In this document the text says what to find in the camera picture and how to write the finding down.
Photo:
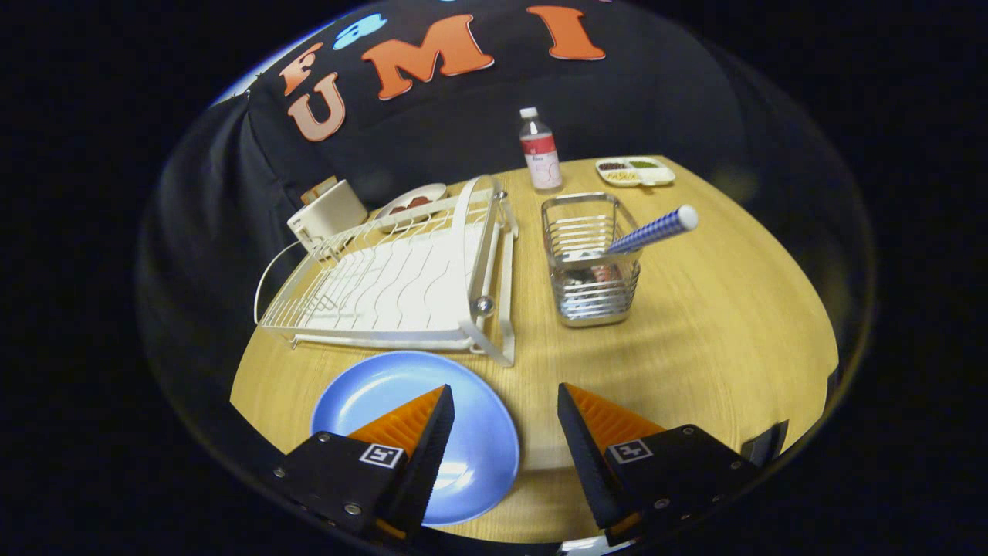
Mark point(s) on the yellow food portion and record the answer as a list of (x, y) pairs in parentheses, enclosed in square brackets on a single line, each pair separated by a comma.
[(622, 177)]

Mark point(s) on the clear bottle red label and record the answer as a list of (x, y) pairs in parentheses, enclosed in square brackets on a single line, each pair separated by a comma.
[(543, 162)]

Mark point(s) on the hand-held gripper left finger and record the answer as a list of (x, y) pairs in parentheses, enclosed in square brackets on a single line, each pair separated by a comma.
[(428, 463)]

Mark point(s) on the black backdrop cloth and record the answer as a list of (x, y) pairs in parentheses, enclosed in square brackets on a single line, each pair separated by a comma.
[(656, 100)]

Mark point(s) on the white divided tray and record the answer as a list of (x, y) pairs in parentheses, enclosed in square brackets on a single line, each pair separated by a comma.
[(660, 177)]

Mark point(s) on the white toaster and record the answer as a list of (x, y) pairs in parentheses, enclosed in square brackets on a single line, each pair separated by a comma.
[(332, 216)]

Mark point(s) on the white dish rack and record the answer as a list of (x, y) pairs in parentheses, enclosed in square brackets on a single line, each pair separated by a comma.
[(401, 286)]

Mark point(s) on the brown toast slice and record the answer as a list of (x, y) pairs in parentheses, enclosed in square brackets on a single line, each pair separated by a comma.
[(319, 189)]

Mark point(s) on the red food pieces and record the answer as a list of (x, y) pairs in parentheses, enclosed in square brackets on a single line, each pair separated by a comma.
[(414, 204)]

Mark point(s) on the blue plate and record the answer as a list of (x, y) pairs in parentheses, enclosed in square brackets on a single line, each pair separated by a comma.
[(386, 386)]

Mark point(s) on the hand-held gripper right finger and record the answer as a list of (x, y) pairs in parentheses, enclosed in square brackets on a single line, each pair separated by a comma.
[(583, 455)]

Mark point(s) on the dark beans portion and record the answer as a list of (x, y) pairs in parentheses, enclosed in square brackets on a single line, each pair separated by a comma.
[(613, 165)]

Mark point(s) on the small white plate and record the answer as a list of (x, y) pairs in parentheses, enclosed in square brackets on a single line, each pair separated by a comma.
[(428, 193)]

